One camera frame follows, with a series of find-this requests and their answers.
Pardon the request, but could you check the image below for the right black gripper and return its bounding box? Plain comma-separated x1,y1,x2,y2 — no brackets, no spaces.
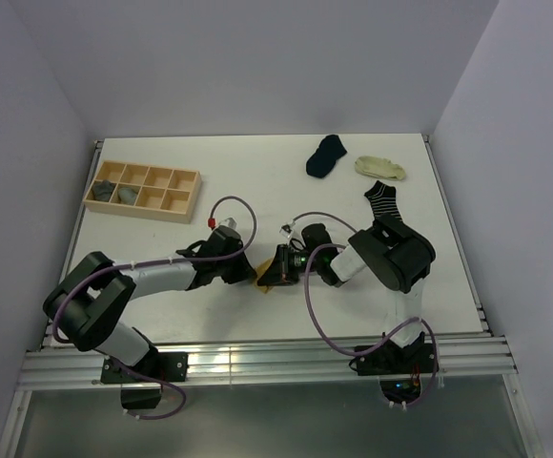
259,242,322,286

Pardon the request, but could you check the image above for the mustard yellow sock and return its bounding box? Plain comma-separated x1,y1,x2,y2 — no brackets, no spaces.
255,258,277,294

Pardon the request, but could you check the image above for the light grey sock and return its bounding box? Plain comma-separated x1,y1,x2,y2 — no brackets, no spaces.
117,186,138,205

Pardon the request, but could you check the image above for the dark grey sock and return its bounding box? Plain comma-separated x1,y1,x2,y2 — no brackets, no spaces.
92,179,115,202

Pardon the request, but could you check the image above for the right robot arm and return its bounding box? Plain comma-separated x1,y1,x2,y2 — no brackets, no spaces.
256,215,436,372

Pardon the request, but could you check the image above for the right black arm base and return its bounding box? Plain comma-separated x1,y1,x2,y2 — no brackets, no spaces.
348,334,440,406

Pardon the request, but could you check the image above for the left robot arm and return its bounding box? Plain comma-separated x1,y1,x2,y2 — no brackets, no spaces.
43,225,256,381

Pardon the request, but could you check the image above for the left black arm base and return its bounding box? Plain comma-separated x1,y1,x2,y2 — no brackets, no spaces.
100,352,189,419

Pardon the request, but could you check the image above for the wooden compartment tray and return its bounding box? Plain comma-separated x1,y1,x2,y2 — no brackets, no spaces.
83,160,202,224

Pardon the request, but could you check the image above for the navy blue sock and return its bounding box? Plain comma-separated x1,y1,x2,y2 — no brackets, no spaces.
305,135,347,179

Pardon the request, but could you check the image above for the black striped sock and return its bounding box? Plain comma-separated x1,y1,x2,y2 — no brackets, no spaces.
364,180,402,221

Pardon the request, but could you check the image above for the cream sock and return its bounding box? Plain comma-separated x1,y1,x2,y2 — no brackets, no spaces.
354,156,406,181

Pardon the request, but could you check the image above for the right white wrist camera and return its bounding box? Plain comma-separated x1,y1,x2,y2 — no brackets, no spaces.
279,222,295,239

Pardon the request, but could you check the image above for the aluminium frame rail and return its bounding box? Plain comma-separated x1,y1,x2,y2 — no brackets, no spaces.
16,336,517,391

